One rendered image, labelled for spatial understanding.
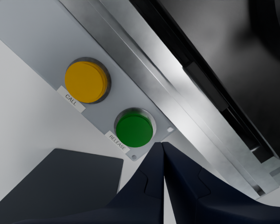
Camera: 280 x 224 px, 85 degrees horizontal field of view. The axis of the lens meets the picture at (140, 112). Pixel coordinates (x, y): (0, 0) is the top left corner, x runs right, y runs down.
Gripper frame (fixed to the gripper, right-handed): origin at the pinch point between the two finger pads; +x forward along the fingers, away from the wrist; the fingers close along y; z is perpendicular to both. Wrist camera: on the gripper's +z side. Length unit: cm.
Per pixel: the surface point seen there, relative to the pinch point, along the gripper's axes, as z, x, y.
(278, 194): -22.7, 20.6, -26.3
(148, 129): -1.5, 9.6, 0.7
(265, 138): -3.2, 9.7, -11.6
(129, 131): -1.7, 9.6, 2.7
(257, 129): -2.1, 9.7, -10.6
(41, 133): -6.9, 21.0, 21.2
